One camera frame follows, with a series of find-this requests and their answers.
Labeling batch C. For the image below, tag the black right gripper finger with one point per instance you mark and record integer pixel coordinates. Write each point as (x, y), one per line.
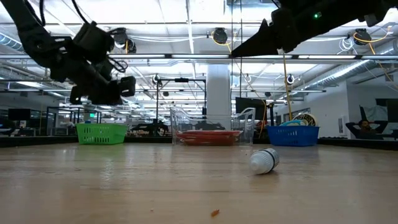
(261, 43)

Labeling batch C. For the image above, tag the blue patterned tape roll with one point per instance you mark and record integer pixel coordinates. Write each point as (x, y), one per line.
(289, 123)

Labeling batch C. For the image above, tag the dark patterned tape roll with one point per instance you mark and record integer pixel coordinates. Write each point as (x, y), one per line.
(298, 121)

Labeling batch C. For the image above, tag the red snack packet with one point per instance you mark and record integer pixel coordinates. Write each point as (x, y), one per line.
(202, 138)
(211, 132)
(211, 143)

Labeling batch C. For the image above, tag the black ink bottle white cap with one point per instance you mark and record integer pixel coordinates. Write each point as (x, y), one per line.
(261, 161)

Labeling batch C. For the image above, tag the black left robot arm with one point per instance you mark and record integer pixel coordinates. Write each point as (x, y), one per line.
(37, 40)

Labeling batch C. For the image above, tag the green plastic basket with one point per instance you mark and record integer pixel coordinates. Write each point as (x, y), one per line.
(102, 133)

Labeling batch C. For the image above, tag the black monitor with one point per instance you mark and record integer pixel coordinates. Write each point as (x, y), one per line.
(248, 105)

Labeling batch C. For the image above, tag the white building column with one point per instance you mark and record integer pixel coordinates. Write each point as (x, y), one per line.
(217, 93)

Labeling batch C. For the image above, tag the small dark monitor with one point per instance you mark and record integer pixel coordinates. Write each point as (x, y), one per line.
(18, 114)

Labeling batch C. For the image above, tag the clear plastic bin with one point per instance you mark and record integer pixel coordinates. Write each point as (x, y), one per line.
(178, 124)

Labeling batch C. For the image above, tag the blue plastic basket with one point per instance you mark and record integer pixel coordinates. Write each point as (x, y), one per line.
(295, 137)

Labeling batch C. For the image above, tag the person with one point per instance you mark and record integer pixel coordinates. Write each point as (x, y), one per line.
(365, 129)

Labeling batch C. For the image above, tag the brown crumb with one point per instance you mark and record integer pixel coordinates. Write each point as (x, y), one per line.
(214, 213)

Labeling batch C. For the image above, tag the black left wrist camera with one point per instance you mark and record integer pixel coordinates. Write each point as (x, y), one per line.
(93, 40)

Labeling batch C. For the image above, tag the black background frame rig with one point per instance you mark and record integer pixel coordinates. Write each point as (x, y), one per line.
(183, 80)

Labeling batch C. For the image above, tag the black wall screen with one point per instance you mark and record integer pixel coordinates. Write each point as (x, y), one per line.
(392, 110)

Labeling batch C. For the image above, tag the black aluminium table frame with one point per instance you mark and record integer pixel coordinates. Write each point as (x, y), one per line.
(357, 143)

